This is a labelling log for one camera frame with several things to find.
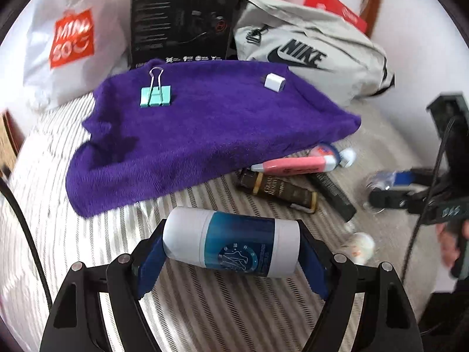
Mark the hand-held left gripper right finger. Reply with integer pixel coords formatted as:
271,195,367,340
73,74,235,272
293,220,426,352

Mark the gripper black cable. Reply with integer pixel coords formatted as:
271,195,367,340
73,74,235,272
402,117,458,294
0,178,52,309

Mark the white square charger plug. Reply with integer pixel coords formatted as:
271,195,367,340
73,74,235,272
263,73,283,91

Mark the white and blue cylinder container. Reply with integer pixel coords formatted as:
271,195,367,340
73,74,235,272
162,206,301,278

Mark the brown wooden chair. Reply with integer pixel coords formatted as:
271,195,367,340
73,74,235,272
361,0,385,37

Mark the teal binder clip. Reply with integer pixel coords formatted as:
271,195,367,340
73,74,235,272
140,67,173,108

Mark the pink pen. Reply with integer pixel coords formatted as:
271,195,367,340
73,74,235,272
251,155,338,175

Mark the person's right hand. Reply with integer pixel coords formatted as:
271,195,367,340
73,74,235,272
436,224,459,270

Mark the striped bed sheet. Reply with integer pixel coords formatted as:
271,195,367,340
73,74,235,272
0,92,440,352

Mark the grey shoulder bag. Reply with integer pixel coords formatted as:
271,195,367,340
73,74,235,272
232,0,395,108

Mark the round lavender plug adapter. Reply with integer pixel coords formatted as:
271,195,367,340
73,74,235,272
335,148,357,169

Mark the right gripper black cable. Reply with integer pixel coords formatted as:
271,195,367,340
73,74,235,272
402,117,458,294

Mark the clear pill bottle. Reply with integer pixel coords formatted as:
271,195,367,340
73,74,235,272
364,170,398,191

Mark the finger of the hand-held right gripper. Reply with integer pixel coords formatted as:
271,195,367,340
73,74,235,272
368,187,422,209
394,168,440,187

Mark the dark brown tube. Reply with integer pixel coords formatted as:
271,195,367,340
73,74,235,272
236,169,319,214

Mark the wooden headboard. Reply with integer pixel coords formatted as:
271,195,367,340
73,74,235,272
0,110,23,177

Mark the white shopping bag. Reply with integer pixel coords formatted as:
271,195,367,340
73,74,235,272
23,0,136,111

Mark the pink jar with blue lid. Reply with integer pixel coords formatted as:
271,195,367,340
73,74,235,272
315,143,343,158

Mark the small white round container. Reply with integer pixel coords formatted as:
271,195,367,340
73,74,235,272
342,232,375,264

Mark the red box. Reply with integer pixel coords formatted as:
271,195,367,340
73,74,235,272
303,0,368,33

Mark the dark clothing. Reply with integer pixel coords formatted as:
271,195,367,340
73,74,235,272
418,290,469,352

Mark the long black box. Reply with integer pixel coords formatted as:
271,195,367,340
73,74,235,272
308,172,358,222

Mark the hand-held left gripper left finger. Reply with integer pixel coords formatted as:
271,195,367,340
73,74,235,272
40,218,173,352

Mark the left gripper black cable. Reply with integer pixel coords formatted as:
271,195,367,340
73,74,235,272
0,178,52,309

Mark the black headset box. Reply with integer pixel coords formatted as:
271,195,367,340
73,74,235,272
129,0,242,70

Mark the purple towel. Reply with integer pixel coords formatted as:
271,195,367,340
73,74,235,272
66,59,363,218

